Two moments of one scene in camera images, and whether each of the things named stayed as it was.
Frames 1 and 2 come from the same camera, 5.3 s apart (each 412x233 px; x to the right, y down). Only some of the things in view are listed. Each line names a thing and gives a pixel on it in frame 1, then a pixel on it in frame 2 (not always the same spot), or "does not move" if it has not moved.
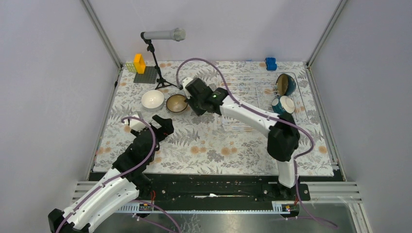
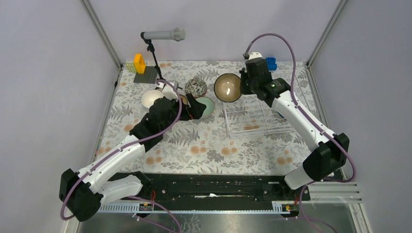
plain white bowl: x=152 y=100 does not move
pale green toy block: x=130 y=67 does not move
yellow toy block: x=139 y=63 does not move
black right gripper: x=198 y=112 to x=244 y=74
